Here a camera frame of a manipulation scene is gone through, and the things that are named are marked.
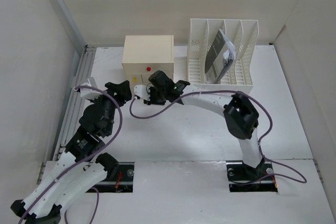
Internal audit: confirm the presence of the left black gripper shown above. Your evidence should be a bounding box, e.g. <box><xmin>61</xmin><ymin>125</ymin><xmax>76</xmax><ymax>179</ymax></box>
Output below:
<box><xmin>89</xmin><ymin>80</ymin><xmax>131</xmax><ymax>136</ymax></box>

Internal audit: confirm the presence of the cream drawer cabinet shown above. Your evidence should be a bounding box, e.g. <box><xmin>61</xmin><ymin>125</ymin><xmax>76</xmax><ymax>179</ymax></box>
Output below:
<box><xmin>122</xmin><ymin>35</ymin><xmax>175</xmax><ymax>90</ymax></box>

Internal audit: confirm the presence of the grey setup guide booklet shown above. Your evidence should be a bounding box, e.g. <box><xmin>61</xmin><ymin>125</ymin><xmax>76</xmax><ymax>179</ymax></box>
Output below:
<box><xmin>204</xmin><ymin>29</ymin><xmax>236</xmax><ymax>84</ymax></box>

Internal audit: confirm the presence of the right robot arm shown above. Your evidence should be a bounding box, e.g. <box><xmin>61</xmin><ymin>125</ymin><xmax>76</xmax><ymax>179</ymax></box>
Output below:
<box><xmin>149</xmin><ymin>70</ymin><xmax>263</xmax><ymax>179</ymax></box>

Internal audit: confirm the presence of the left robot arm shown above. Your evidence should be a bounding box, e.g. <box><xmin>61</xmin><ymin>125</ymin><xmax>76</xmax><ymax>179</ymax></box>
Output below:
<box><xmin>11</xmin><ymin>78</ymin><xmax>132</xmax><ymax>223</ymax></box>

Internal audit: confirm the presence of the white file organizer rack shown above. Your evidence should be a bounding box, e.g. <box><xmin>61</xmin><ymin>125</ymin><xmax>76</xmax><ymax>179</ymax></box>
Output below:
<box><xmin>186</xmin><ymin>18</ymin><xmax>259</xmax><ymax>93</ymax></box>

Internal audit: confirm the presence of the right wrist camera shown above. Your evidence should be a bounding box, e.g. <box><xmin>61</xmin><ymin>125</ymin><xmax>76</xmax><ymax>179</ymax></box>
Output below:
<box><xmin>134</xmin><ymin>84</ymin><xmax>150</xmax><ymax>101</ymax></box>

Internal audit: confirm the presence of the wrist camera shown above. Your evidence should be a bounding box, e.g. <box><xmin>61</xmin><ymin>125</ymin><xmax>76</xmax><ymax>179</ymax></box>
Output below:
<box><xmin>134</xmin><ymin>84</ymin><xmax>150</xmax><ymax>101</ymax></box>
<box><xmin>73</xmin><ymin>77</ymin><xmax>100</xmax><ymax>100</ymax></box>

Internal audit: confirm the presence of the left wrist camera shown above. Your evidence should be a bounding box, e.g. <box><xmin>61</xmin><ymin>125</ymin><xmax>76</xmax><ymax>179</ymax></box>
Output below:
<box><xmin>73</xmin><ymin>77</ymin><xmax>100</xmax><ymax>100</ymax></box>

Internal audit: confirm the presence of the aluminium frame rail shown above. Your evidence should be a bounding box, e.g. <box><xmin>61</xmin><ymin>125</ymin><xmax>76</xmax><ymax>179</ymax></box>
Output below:
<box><xmin>39</xmin><ymin>0</ymin><xmax>95</xmax><ymax>162</ymax></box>

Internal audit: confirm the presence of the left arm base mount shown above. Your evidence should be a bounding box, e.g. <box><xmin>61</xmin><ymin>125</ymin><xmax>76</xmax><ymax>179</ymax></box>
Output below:
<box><xmin>94</xmin><ymin>163</ymin><xmax>134</xmax><ymax>193</ymax></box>

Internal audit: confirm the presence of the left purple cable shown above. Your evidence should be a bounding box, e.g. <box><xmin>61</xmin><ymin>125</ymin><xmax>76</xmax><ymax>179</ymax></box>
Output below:
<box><xmin>19</xmin><ymin>86</ymin><xmax>124</xmax><ymax>224</ymax></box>

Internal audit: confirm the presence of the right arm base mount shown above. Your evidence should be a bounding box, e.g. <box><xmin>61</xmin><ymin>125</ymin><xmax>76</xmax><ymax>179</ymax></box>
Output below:
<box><xmin>226</xmin><ymin>160</ymin><xmax>278</xmax><ymax>193</ymax></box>

